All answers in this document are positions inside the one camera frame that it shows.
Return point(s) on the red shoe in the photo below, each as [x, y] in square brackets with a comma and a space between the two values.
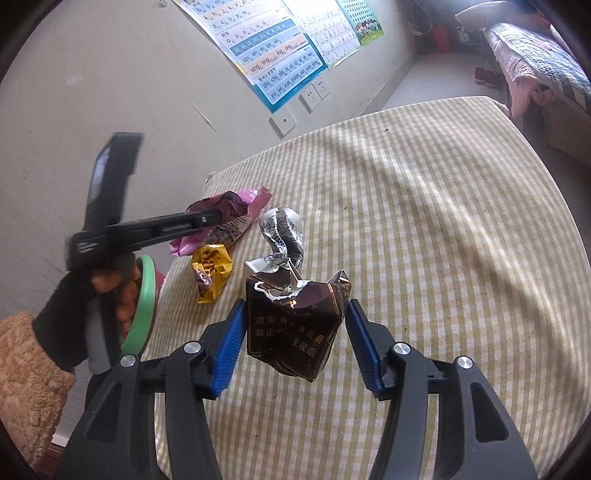
[494, 79]
[482, 75]

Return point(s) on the green blue chart poster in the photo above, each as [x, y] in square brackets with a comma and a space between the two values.
[364, 23]

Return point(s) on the dark brown cigarette pack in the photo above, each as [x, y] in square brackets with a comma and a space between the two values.
[286, 332]

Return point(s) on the yellow checked tablecloth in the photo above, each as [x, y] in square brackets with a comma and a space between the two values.
[438, 230]

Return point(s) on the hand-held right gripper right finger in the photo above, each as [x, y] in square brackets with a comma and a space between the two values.
[362, 341]

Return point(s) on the crumpled silver patterned wrapper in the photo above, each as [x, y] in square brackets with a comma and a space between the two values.
[281, 230]

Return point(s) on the yellow brown-print wrapper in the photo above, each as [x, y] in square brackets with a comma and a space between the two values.
[212, 277]

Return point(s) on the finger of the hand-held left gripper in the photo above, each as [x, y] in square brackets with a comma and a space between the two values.
[175, 226]
[111, 180]

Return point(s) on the white grid chart poster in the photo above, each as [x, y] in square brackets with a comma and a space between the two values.
[323, 32]

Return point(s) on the white wall socket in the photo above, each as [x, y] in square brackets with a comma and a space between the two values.
[308, 98]
[322, 86]

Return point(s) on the white wall plate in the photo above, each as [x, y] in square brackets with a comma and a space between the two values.
[282, 121]

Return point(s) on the bed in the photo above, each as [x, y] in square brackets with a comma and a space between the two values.
[545, 69]

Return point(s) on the pink brown snack wrapper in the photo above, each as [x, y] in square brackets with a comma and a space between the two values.
[244, 201]

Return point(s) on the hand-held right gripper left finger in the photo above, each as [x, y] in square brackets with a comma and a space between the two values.
[228, 350]

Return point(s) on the blue letter chart poster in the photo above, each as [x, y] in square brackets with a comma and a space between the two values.
[268, 50]

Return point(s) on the red bucket with green rim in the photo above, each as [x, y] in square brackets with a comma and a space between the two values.
[147, 300]

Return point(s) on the patchwork bedspread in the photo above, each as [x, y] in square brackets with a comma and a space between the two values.
[549, 60]

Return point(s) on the person's left hand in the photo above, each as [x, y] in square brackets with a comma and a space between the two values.
[64, 318]

